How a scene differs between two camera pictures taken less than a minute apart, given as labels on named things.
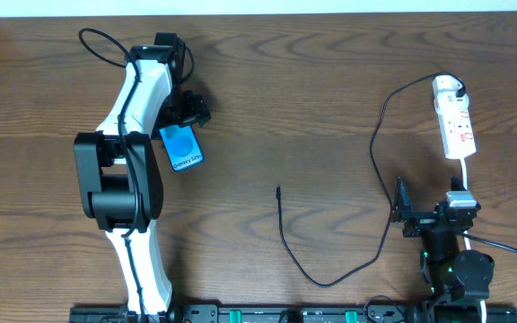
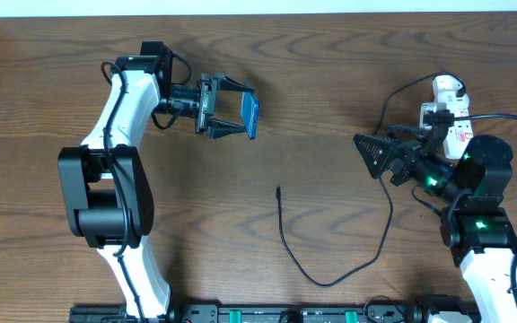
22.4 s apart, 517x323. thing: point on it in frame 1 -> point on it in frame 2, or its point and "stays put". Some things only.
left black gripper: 191,110 -> 205,104
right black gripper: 426,220 -> 402,158
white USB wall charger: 445,87 stays put
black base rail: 290,313 stays put
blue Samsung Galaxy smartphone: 182,146 -> 249,110
